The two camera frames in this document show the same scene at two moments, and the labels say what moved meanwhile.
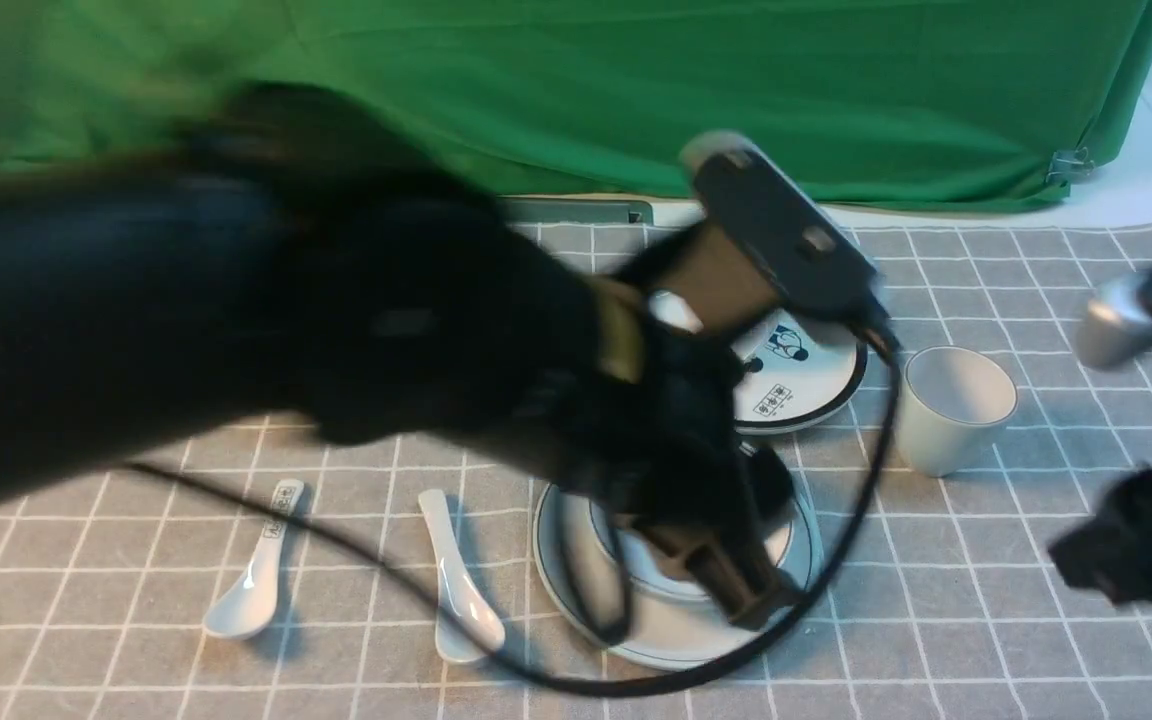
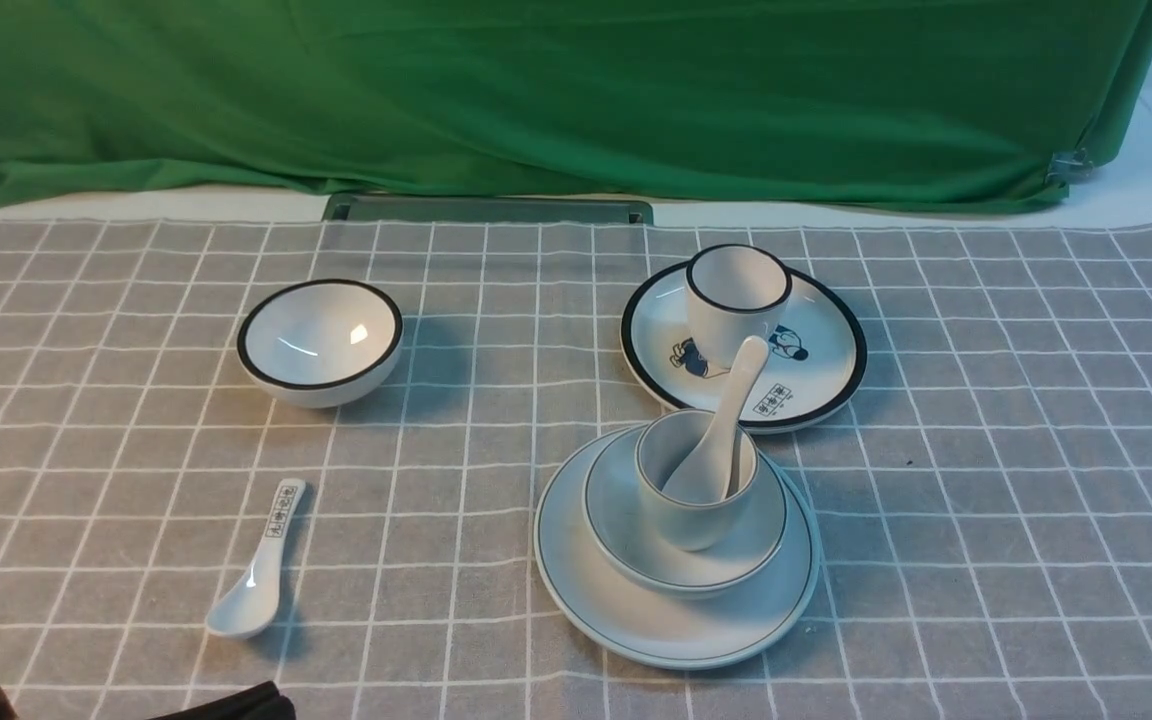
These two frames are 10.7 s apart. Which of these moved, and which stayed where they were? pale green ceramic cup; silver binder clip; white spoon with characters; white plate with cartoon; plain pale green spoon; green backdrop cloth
Moved: plain pale green spoon; pale green ceramic cup
Stayed: green backdrop cloth; silver binder clip; white plate with cartoon; white spoon with characters
